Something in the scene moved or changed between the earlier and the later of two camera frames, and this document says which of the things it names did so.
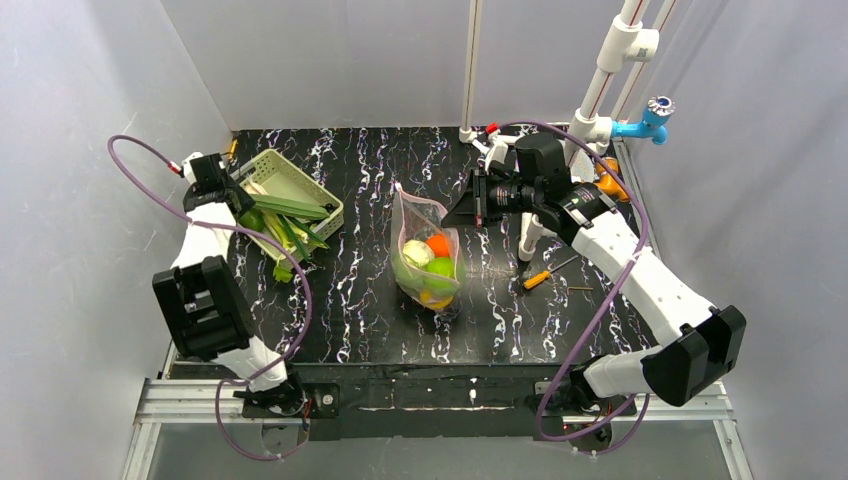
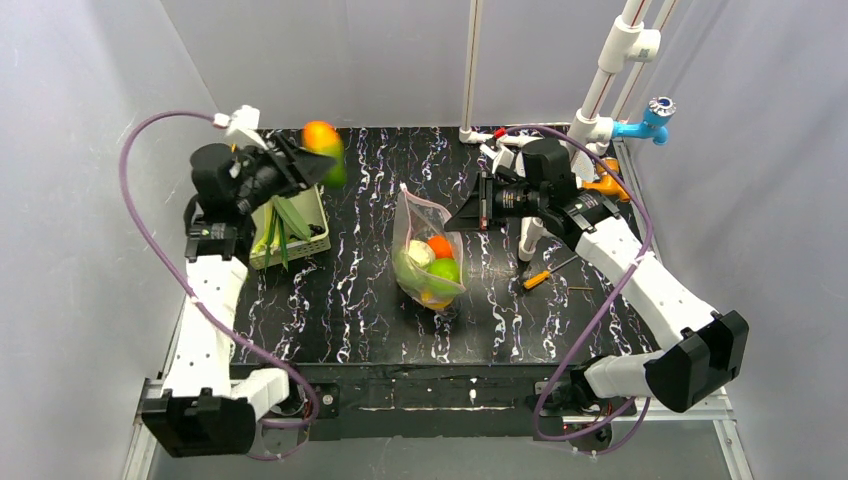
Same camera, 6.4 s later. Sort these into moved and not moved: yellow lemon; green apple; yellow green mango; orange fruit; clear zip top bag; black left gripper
Moved: yellow green mango; black left gripper
Not moved: yellow lemon; green apple; clear zip top bag; orange fruit
